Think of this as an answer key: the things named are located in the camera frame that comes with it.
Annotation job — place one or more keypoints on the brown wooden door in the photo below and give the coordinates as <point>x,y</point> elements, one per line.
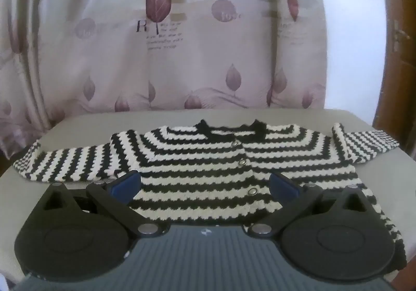
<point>403,89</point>

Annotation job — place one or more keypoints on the black and white striped cardigan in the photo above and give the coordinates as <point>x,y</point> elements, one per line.
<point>195,161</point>

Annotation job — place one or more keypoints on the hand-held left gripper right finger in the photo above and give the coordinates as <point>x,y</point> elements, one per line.
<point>282,186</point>

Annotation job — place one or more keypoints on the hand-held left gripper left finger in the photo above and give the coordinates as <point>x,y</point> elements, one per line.
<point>126,184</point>

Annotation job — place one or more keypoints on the pink leaf print curtain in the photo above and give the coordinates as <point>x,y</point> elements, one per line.
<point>130,66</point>

